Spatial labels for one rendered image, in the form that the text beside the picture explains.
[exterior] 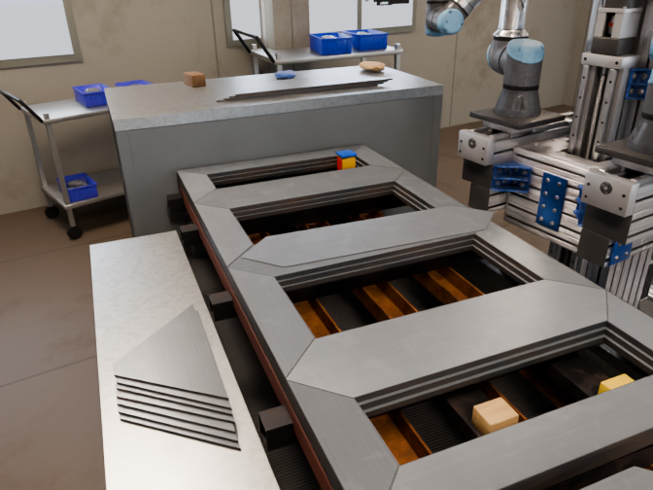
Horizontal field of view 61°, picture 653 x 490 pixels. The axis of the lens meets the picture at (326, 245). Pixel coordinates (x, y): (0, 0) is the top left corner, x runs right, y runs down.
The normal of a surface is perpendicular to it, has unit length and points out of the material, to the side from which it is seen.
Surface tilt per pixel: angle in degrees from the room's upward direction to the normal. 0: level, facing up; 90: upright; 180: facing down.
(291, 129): 90
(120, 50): 90
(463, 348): 0
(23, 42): 90
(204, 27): 90
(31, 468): 0
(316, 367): 0
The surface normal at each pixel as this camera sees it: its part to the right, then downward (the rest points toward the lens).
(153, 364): -0.02, -0.89
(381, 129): 0.38, 0.41
